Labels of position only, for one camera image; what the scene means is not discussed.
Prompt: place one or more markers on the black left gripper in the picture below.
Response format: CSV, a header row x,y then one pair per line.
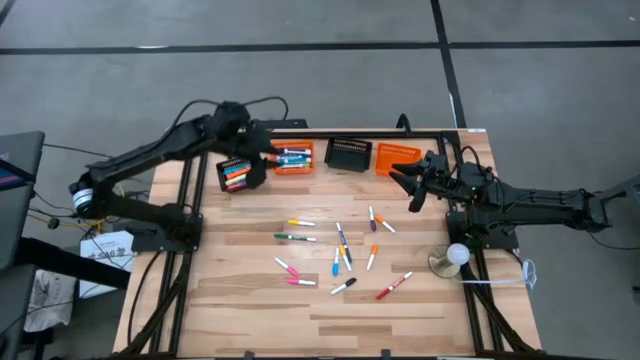
x,y
255,145

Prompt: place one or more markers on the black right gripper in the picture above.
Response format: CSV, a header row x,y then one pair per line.
x,y
440,180

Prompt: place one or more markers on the blue Expo marker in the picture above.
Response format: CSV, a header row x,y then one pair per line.
x,y
292,158

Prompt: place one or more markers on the bright green Expo marker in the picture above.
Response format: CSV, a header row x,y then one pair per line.
x,y
295,166

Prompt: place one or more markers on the teal Expo marker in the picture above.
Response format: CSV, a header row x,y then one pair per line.
x,y
302,161

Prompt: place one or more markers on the blue Sharpie highlighter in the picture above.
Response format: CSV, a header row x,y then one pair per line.
x,y
237,171
239,166

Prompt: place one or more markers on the orange highlighter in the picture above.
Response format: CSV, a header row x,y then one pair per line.
x,y
238,176

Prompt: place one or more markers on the yellow-green Sharpie highlighter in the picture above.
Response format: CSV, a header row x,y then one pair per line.
x,y
237,181

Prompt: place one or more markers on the pink Sharpie highlighter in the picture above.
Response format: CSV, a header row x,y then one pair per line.
x,y
236,186

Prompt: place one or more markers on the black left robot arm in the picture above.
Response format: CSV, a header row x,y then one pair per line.
x,y
150,150

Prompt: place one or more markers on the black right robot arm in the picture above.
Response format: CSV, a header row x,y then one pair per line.
x,y
540,200

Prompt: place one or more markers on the orange plastic basket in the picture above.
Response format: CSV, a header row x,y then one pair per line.
x,y
295,172
395,151

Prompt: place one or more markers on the black power strip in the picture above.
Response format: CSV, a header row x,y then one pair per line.
x,y
292,123

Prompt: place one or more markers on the black arched clamp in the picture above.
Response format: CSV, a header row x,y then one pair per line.
x,y
403,121

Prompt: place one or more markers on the purple cap white marker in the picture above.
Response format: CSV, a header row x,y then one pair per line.
x,y
372,218

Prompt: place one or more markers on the black plastic basket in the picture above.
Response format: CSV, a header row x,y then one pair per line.
x,y
348,155
221,180

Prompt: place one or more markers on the white bulb table lamp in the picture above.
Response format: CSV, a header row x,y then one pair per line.
x,y
457,254

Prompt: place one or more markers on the green cap slim marker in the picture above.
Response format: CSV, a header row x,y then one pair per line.
x,y
295,237

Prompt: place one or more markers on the purple slim marker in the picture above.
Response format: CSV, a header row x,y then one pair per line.
x,y
343,240

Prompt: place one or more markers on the yellow cap white marker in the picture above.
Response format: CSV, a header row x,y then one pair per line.
x,y
346,257

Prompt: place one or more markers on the red slim marker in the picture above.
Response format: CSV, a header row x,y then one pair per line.
x,y
394,286

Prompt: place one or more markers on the blue cap white marker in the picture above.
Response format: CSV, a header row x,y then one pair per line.
x,y
336,262

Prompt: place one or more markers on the black cap white marker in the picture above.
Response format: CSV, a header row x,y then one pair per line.
x,y
343,286

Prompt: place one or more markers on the white printed paper sheet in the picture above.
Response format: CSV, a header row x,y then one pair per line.
x,y
107,250

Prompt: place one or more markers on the grey floor stand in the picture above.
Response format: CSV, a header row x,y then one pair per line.
x,y
625,187

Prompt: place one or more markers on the dark grey equipment case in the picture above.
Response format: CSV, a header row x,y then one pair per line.
x,y
20,150

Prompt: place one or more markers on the white printed cloth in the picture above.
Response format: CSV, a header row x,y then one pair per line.
x,y
50,300

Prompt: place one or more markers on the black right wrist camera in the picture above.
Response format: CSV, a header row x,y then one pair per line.
x,y
472,172

